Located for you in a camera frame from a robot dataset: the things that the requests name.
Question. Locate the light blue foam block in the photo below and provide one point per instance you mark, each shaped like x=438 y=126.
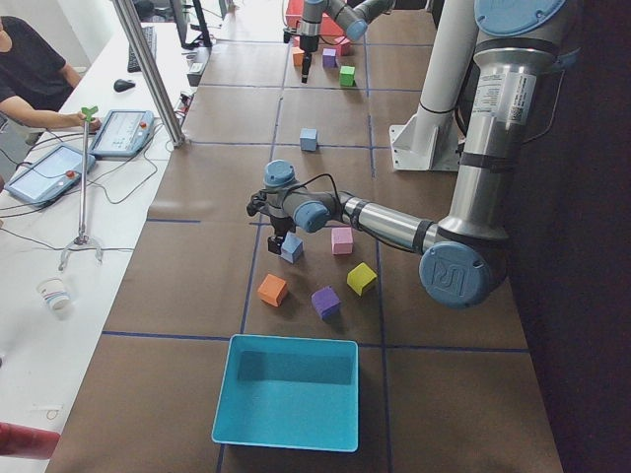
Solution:
x=292 y=248
x=308 y=139

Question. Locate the orange foam block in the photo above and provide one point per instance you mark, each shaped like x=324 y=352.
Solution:
x=272 y=290
x=298 y=56

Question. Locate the purple foam block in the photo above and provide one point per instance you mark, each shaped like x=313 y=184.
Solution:
x=326 y=302
x=329 y=58

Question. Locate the green foam block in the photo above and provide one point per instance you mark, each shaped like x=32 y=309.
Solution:
x=347 y=76

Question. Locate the magenta foam block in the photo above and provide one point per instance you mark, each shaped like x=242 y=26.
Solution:
x=342 y=45

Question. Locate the pink foam block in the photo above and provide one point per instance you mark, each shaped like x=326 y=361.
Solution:
x=342 y=241

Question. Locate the yellow foam block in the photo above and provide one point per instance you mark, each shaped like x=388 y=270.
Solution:
x=361 y=279

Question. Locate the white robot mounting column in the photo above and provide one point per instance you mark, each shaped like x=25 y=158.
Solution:
x=429 y=140

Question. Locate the teal plastic bin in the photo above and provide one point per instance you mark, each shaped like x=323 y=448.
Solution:
x=289 y=392

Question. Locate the black computer mouse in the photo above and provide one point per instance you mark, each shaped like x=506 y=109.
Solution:
x=122 y=85

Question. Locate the teach pendant tablet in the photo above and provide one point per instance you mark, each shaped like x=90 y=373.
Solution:
x=124 y=132
x=49 y=177

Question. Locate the metal reacher grabber tool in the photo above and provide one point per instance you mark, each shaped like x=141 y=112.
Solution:
x=83 y=241

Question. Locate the paper cup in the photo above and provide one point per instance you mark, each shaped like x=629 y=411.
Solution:
x=55 y=297

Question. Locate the person in black shirt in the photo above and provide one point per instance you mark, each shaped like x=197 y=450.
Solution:
x=36 y=80

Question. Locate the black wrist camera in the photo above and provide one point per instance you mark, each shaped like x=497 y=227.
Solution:
x=257 y=204

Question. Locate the aluminium frame post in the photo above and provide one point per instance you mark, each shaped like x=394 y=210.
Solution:
x=131 y=26

